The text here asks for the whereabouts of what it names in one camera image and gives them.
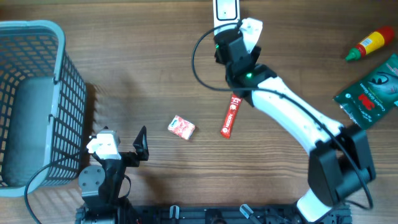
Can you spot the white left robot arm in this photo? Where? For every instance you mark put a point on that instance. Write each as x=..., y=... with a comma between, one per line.
x=101, y=184

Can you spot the grey plastic basket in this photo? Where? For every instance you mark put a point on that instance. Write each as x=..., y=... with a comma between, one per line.
x=43, y=102

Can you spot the green glove package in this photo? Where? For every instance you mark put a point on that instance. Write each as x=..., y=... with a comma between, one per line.
x=370, y=98

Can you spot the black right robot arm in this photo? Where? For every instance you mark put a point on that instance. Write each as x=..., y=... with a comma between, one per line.
x=340, y=161

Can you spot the red white small box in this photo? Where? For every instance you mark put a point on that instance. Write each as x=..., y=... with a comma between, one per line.
x=181, y=127

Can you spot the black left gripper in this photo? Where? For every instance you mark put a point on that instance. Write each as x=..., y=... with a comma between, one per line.
x=134, y=160

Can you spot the red coffee stick sachet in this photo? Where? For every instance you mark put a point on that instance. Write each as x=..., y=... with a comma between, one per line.
x=230, y=116

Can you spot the white barcode scanner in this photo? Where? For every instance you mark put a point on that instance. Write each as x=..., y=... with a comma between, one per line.
x=225, y=12

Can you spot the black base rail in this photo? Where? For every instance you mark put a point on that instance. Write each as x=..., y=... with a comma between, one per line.
x=278, y=214

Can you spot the red sauce bottle green cap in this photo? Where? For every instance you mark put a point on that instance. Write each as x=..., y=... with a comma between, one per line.
x=374, y=41

